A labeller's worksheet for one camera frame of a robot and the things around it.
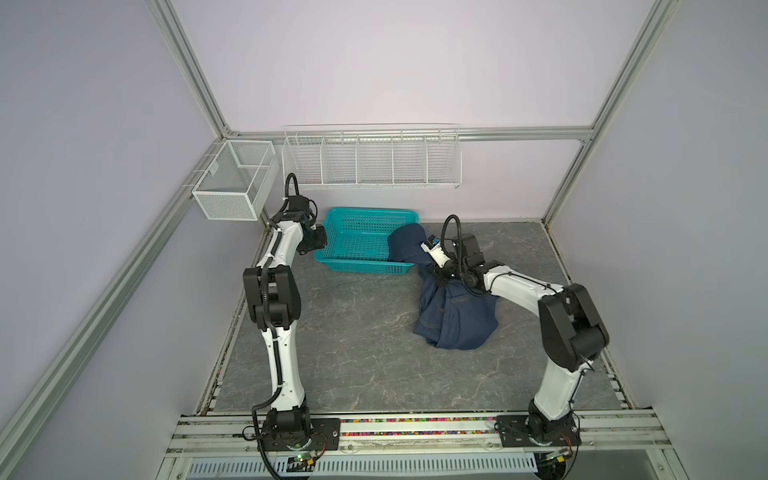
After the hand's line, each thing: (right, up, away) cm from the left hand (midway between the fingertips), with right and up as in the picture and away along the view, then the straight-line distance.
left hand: (324, 243), depth 101 cm
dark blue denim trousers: (+40, -21, -17) cm, 48 cm away
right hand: (+35, -8, -7) cm, 37 cm away
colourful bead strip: (+26, -47, -24) cm, 59 cm away
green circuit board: (+1, -55, -29) cm, 62 cm away
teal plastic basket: (+9, +2, +14) cm, 17 cm away
